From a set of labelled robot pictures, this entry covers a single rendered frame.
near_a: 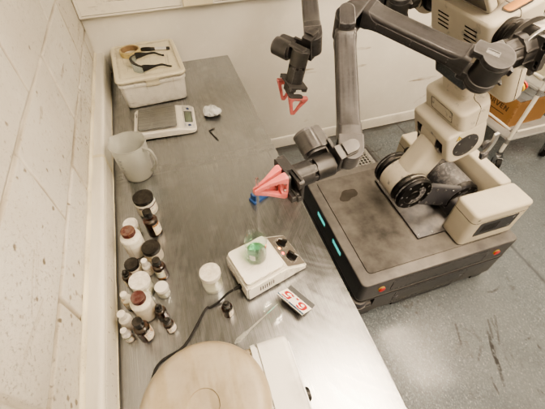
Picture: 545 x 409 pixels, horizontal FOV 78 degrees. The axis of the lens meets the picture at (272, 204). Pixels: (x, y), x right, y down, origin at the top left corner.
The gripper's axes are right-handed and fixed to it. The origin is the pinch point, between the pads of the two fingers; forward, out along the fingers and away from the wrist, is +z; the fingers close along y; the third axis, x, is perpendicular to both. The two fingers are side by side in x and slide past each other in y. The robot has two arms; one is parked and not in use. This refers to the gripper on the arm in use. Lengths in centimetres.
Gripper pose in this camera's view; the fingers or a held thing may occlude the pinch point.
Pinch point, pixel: (257, 191)
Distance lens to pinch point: 75.4
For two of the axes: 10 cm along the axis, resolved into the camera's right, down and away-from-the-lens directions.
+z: -8.9, 3.5, -3.0
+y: 4.6, 6.7, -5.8
